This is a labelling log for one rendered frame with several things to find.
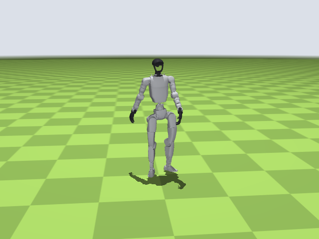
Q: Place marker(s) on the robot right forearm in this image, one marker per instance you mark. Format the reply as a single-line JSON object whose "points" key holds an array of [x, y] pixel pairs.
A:
{"points": [[136, 104]]}

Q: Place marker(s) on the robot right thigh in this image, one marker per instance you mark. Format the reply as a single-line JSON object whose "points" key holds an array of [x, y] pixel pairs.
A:
{"points": [[151, 129]]}

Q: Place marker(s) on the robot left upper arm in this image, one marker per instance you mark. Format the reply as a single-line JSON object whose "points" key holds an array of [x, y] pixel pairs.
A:
{"points": [[172, 86]]}

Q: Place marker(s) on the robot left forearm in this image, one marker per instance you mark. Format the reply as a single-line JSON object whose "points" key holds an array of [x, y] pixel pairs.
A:
{"points": [[177, 103]]}

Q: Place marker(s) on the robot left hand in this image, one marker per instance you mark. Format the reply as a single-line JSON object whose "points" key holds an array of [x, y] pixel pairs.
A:
{"points": [[180, 115]]}

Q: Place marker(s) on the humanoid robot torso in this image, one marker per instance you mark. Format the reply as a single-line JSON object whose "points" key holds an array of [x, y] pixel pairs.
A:
{"points": [[158, 88]]}

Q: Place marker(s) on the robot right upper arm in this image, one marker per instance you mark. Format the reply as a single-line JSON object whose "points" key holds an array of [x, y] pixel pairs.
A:
{"points": [[145, 82]]}

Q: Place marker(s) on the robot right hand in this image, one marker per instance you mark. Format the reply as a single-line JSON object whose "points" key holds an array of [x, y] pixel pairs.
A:
{"points": [[132, 115]]}

